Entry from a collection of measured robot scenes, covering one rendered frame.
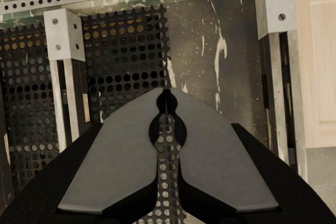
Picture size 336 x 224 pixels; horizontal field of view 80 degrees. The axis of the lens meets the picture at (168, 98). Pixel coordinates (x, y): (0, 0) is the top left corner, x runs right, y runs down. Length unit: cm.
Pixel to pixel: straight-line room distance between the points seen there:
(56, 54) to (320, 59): 65
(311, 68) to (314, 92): 6
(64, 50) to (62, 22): 7
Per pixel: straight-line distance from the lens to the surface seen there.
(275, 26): 53
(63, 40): 59
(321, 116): 62
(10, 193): 83
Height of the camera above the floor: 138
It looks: 32 degrees down
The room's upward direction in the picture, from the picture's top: 179 degrees clockwise
